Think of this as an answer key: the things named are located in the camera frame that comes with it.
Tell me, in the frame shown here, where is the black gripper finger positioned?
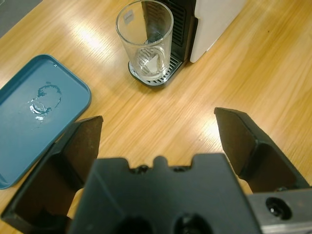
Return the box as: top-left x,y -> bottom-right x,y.
0,116 -> 104,230
214,107 -> 310,195

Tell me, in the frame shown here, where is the clear drinking glass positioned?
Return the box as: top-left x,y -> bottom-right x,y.
115,0 -> 175,79

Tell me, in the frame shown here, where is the white capsule coffee machine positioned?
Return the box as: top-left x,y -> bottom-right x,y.
141,0 -> 248,64

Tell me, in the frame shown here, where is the teal plastic tray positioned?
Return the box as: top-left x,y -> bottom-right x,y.
0,54 -> 93,190

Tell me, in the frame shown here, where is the silver drip tray grate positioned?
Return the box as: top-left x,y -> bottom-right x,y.
128,55 -> 182,88

